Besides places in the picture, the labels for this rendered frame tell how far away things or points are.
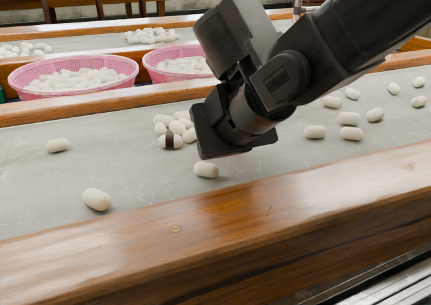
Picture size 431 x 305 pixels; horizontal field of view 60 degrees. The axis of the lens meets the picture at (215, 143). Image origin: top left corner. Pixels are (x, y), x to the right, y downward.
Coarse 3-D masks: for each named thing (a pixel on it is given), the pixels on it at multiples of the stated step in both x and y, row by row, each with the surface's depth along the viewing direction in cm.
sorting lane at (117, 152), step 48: (336, 96) 75; (384, 96) 75; (0, 144) 57; (96, 144) 57; (144, 144) 57; (192, 144) 57; (288, 144) 57; (336, 144) 57; (384, 144) 57; (0, 192) 46; (48, 192) 46; (144, 192) 46; (192, 192) 46
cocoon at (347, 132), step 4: (344, 128) 58; (348, 128) 57; (352, 128) 57; (356, 128) 57; (340, 132) 58; (344, 132) 57; (348, 132) 57; (352, 132) 57; (356, 132) 57; (360, 132) 57; (344, 136) 57; (348, 136) 57; (352, 136) 57; (356, 136) 57; (360, 136) 57; (356, 140) 58
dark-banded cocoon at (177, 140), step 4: (160, 136) 55; (164, 136) 55; (176, 136) 55; (180, 136) 55; (160, 140) 55; (164, 140) 55; (176, 140) 55; (180, 140) 55; (160, 144) 55; (164, 144) 55; (176, 144) 55; (180, 144) 55
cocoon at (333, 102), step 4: (328, 96) 69; (324, 100) 69; (328, 100) 69; (332, 100) 68; (336, 100) 68; (340, 100) 68; (328, 104) 69; (332, 104) 69; (336, 104) 68; (340, 104) 68
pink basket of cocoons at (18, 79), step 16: (32, 64) 85; (64, 64) 90; (80, 64) 92; (96, 64) 92; (112, 64) 91; (128, 64) 88; (16, 80) 79; (32, 80) 84; (128, 80) 76; (32, 96) 71; (48, 96) 70
